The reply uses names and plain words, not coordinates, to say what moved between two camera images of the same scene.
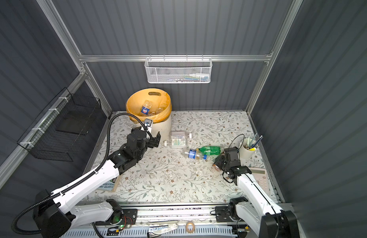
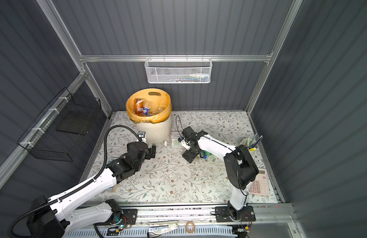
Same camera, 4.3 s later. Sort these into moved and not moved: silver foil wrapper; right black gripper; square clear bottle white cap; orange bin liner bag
Moved: right black gripper
Not moved: silver foil wrapper; orange bin liner bag; square clear bottle white cap
